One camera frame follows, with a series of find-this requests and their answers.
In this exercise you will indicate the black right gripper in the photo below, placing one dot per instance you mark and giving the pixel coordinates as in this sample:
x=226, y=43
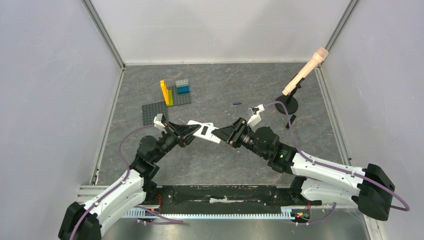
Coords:
x=236, y=133

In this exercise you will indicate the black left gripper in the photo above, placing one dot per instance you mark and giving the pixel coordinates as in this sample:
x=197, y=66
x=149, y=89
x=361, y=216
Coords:
x=183, y=133

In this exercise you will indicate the white remote control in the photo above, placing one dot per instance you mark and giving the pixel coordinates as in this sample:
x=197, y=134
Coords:
x=205, y=133

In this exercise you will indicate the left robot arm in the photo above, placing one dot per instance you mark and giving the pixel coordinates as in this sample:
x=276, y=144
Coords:
x=93, y=218

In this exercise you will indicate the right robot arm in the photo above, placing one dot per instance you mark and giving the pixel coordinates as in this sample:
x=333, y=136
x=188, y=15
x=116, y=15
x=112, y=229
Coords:
x=316, y=179

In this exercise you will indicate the white remote with buttons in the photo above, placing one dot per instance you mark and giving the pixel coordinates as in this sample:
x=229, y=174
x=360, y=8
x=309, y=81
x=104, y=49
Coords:
x=208, y=124

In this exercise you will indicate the grey baseplate with bricks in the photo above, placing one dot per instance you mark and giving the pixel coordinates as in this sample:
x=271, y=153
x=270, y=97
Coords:
x=182, y=99

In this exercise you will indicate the green brick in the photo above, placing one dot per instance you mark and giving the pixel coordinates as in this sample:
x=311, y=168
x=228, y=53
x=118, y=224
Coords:
x=170, y=98

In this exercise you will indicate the blue brick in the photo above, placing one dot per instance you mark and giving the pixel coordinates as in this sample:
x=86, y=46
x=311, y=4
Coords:
x=181, y=90

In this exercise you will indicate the dark grey brick baseplate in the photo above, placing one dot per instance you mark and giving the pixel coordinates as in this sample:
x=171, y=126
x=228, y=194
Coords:
x=150, y=111

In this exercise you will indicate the yellow brick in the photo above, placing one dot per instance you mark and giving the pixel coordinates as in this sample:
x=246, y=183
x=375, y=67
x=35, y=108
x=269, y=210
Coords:
x=165, y=92

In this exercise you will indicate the grey brick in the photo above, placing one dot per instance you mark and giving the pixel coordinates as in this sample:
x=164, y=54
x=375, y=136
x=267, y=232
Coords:
x=181, y=83

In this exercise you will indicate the small black block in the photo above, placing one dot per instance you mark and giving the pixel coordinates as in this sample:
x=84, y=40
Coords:
x=290, y=121

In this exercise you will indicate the black microphone stand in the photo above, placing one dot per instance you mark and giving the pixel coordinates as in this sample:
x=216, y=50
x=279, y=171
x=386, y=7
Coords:
x=289, y=101

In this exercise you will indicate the pink toy microphone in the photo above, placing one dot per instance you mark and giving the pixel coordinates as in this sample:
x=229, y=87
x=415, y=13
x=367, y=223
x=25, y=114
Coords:
x=317, y=58

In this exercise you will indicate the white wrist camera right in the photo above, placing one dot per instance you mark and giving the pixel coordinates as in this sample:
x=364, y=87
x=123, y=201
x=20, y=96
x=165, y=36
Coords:
x=255, y=117

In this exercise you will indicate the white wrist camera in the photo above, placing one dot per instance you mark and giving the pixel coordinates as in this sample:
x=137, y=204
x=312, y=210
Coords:
x=255, y=117
x=159, y=122

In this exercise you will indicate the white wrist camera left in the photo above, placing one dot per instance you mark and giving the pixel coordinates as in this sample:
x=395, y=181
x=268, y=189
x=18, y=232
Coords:
x=159, y=122

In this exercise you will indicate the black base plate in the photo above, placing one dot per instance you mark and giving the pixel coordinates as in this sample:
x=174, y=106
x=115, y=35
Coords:
x=225, y=199

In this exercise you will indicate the white cable duct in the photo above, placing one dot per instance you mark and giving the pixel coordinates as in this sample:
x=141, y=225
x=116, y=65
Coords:
x=285, y=214

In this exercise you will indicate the aluminium frame rail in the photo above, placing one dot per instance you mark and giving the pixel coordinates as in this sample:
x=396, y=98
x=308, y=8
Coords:
x=96, y=18

